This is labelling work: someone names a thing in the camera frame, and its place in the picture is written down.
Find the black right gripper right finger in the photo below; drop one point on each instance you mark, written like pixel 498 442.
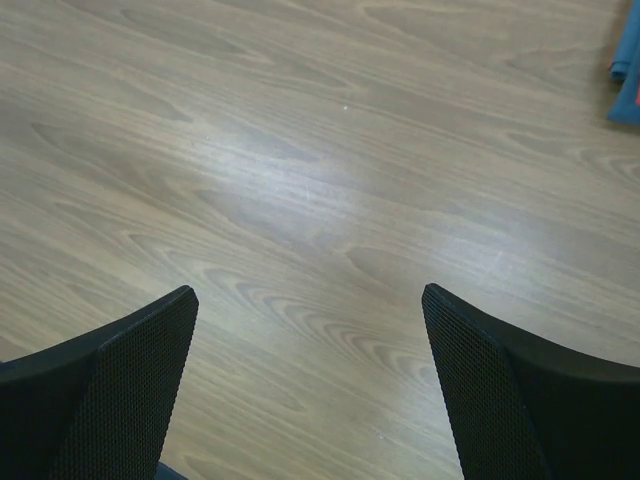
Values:
pixel 523 407

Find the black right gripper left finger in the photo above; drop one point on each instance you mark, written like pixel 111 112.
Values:
pixel 98 406

